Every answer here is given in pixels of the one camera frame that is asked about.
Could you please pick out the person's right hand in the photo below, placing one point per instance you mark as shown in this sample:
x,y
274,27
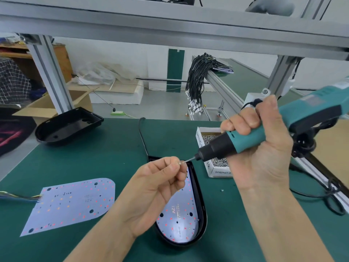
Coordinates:
x,y
267,160

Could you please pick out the person's left hand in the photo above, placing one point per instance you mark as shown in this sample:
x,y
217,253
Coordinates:
x,y
144,193

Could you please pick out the person's left middle finger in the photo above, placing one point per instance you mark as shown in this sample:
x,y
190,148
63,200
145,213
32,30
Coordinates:
x,y
180,170

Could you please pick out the person's right fingers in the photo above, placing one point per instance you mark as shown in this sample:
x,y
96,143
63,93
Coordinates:
x,y
248,120

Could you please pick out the person's left thumb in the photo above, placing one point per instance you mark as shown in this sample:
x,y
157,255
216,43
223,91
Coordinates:
x,y
174,184

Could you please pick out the teal electric screwdriver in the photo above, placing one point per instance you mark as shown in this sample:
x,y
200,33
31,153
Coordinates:
x,y
308,109

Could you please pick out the person's left forearm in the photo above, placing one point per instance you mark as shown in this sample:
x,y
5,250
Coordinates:
x,y
103,234

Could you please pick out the person's right forearm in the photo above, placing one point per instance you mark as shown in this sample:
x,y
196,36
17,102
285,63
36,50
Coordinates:
x,y
280,223

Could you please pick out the white power socket box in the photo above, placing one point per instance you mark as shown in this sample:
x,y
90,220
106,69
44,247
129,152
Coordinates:
x,y
252,98

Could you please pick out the white cardboard screw box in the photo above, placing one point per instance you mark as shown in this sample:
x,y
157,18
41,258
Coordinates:
x,y
214,171

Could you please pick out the black lamp housing with board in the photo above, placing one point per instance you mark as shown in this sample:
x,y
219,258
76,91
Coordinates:
x,y
201,204

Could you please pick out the white LED circuit board fitted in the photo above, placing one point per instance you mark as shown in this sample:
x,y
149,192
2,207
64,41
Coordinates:
x,y
180,218

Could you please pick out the green conveyor belt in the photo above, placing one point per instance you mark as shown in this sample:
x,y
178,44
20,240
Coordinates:
x,y
245,79

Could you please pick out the pile of silver screws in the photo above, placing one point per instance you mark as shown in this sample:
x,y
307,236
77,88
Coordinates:
x,y
208,139

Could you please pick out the dark green panel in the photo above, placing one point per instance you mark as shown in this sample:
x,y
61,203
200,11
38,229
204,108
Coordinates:
x,y
175,70

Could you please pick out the white foam block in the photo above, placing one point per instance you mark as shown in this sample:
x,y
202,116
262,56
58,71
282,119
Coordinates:
x,y
122,95

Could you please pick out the white LED circuit board loose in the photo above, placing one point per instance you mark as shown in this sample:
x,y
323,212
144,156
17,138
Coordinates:
x,y
71,204

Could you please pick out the grey overhead device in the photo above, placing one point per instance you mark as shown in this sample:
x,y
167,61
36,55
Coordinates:
x,y
270,5

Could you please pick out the empty black lamp housing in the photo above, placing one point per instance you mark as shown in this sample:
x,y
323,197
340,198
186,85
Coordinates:
x,y
68,126

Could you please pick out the clear plastic bag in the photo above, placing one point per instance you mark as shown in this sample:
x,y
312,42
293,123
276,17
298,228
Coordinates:
x,y
101,72

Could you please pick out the brown cardboard box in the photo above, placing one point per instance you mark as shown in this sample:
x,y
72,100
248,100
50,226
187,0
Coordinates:
x,y
43,105

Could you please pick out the wooden shelf unit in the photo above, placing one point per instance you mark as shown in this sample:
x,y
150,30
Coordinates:
x,y
64,62

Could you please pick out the black and pink bag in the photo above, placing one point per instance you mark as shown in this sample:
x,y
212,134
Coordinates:
x,y
13,130

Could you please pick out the black white checked cloth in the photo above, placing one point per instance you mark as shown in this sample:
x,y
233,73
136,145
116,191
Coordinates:
x,y
13,84

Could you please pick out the aluminium table edge rail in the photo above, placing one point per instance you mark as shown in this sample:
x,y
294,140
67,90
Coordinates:
x,y
321,174

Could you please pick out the aluminium workstation frame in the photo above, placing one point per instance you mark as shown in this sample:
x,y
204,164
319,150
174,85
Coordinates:
x,y
163,27

